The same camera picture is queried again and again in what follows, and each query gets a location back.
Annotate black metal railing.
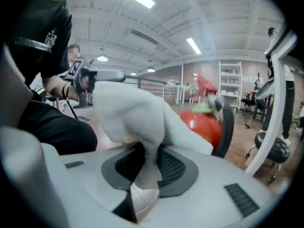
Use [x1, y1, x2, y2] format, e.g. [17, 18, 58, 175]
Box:
[124, 74, 168, 97]

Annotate red fire extinguisher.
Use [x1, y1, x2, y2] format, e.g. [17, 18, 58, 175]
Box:
[177, 74, 235, 159]

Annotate person's left forearm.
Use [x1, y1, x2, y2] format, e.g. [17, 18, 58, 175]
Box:
[42, 74, 80, 102]

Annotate white cloth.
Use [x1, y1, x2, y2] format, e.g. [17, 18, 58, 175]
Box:
[91, 81, 214, 191]

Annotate dark table with white frame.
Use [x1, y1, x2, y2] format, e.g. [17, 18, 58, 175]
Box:
[244, 28, 299, 177]

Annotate black chest harness pack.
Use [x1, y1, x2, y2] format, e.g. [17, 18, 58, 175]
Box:
[14, 37, 52, 54]

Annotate person's black trousers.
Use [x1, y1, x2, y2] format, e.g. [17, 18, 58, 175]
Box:
[18, 96, 98, 155]

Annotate black wrist strap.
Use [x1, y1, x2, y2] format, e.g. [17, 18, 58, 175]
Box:
[61, 81, 79, 121]

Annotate person's black t-shirt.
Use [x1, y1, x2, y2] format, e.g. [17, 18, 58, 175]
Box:
[7, 0, 73, 87]

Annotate person's white shoe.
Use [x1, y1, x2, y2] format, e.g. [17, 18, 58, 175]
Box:
[130, 182, 160, 223]

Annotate black office chair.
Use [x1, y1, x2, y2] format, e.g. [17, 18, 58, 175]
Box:
[240, 91, 259, 116]

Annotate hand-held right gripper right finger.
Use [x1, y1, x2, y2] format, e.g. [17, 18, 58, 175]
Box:
[133, 143, 280, 228]

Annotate white shelf rack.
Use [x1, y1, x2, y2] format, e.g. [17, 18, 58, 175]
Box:
[218, 60, 243, 110]

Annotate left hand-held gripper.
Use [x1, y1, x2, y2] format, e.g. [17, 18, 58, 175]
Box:
[64, 57, 126, 107]

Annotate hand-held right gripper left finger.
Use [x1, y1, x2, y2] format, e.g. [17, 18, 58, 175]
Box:
[0, 126, 145, 228]

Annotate black round stool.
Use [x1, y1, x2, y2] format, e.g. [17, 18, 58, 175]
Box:
[246, 131, 291, 184]

